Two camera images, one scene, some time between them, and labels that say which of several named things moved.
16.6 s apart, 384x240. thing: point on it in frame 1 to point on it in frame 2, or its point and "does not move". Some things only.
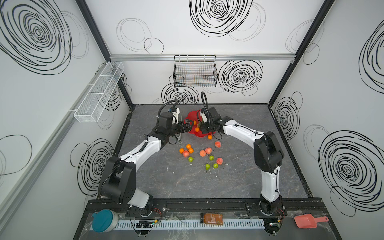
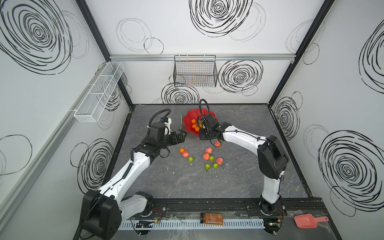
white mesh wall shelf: [92, 106] does not move
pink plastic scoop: [308, 221] does not move
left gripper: [183, 126] to [177, 137]
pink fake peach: [208, 150] does not move
